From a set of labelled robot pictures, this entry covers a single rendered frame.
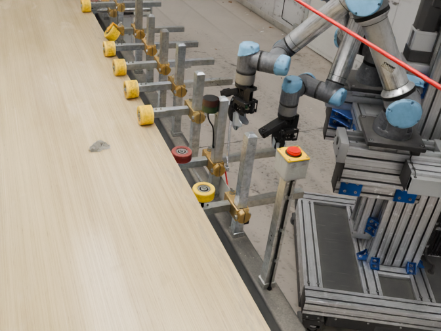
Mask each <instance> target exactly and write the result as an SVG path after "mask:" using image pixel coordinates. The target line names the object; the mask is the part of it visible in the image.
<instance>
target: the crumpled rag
mask: <svg viewBox="0 0 441 331"><path fill-rule="evenodd" d="M89 148H90V149H89V150H90V151H91V152H100V151H101V150H105V149H109V148H110V144H107V143H106V142H104V141H102V140H98V141H96V142H95V143H93V145H91V146H90V147H89Z"/></svg>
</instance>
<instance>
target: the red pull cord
mask: <svg viewBox="0 0 441 331"><path fill-rule="evenodd" d="M294 1H296V2H298V3H299V4H301V5H302V6H304V7H306V8H307V9H309V10H310V11H312V12H314V13H315V14H317V15H318V16H321V17H322V18H323V19H325V20H327V21H328V22H330V23H332V24H333V25H335V26H337V27H338V28H340V29H341V30H343V31H344V32H346V33H348V34H349V35H351V36H352V37H354V38H356V39H357V40H359V41H361V42H362V43H364V44H366V45H367V46H368V47H371V48H372V49H374V50H375V51H377V52H378V53H380V54H382V55H383V56H385V57H387V58H388V59H390V60H392V61H393V62H395V63H397V64H398V65H400V66H401V67H403V68H405V69H406V70H407V71H409V72H411V73H413V74H414V75H416V76H417V77H419V78H421V79H422V80H424V81H426V82H427V83H429V84H431V85H432V86H433V87H435V88H437V89H439V90H440V91H441V84H439V83H437V82H435V81H434V80H432V79H431V78H429V77H427V76H426V75H424V74H422V73H421V72H419V71H417V70H416V69H414V68H412V67H411V66H409V65H407V64H406V63H404V62H402V61H401V60H399V59H397V58H396V57H394V56H392V55H391V54H389V53H387V52H386V51H384V50H382V49H381V48H379V47H378V46H376V45H374V44H373V43H371V42H369V41H368V40H366V39H364V38H363V37H361V36H359V35H358V34H356V33H354V32H353V31H351V30H349V29H348V28H346V27H344V26H343V25H341V24H340V23H338V22H336V21H334V20H333V19H331V18H330V17H328V16H326V15H325V14H323V13H321V12H320V11H318V10H316V9H315V8H313V7H311V6H310V5H308V4H306V3H305V2H303V1H301V0H294Z"/></svg>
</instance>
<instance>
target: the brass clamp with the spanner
mask: <svg viewBox="0 0 441 331"><path fill-rule="evenodd" d="M202 156H206V158H207V159H208V161H207V166H206V167H207V168H208V170H209V172H210V173H211V174H212V175H215V176H216V177H220V176H222V175H223V174H224V173H225V171H226V170H225V167H224V162H223V161H222V162H217V163H213V161H212V160H211V152H208V151H207V149H203V151H202Z"/></svg>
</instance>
